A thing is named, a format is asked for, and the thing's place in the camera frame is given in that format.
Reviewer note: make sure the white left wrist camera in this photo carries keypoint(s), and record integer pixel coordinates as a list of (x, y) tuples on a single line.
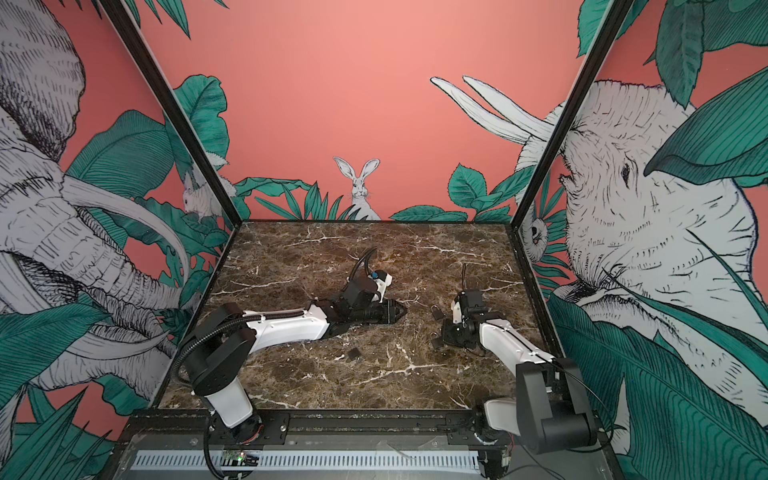
[(383, 280)]

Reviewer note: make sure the black corner frame post left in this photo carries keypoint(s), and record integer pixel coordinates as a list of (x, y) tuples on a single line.
[(128, 31)]

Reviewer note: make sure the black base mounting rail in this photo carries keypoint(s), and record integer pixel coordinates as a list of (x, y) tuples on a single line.
[(460, 427)]

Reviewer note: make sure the black corner frame post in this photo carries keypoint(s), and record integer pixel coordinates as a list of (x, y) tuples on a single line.
[(128, 31), (605, 37)]

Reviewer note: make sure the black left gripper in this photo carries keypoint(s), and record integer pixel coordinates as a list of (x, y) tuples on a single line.
[(391, 313)]

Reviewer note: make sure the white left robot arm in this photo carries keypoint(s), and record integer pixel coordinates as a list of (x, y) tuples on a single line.
[(212, 355)]

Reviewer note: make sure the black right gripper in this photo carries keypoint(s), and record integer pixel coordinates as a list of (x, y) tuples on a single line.
[(448, 335)]

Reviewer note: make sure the small green circuit board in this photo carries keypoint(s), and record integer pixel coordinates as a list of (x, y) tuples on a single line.
[(233, 459)]

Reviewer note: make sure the black corner frame post right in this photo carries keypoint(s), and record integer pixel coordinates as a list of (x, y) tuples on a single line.
[(605, 37)]

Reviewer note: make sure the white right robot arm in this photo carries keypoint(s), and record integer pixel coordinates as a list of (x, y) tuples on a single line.
[(550, 410)]

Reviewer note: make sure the white perforated strip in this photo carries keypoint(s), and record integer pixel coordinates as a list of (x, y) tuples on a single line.
[(304, 460)]

